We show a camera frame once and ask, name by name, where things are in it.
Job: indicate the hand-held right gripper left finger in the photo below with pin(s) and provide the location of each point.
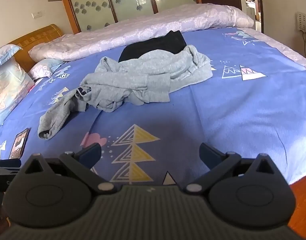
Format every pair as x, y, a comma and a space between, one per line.
90, 155

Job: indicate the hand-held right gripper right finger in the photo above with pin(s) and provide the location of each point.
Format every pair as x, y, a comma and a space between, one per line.
208, 156

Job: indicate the grey pants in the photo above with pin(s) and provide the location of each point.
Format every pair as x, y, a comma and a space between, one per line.
132, 80

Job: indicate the black folded pants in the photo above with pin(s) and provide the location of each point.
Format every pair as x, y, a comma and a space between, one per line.
155, 46

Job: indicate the black smartphone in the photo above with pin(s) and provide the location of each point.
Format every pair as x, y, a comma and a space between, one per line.
19, 143

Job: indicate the large floral pillow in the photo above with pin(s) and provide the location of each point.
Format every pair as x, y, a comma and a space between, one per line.
7, 90

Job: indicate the small pink pillow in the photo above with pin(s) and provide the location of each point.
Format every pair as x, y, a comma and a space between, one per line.
44, 68

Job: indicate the blue patterned pillow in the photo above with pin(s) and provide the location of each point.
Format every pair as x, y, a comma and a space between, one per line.
3, 55

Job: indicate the wooden headboard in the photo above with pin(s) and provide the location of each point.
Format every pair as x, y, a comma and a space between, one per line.
37, 36

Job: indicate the pink floral quilt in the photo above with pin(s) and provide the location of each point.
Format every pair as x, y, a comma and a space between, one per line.
143, 30

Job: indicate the wooden framed frosted glass doors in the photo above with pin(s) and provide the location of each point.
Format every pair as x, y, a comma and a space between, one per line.
132, 0

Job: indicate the white wall switch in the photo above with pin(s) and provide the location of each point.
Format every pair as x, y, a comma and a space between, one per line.
37, 14

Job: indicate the white wall box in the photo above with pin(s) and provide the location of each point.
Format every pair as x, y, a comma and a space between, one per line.
304, 22

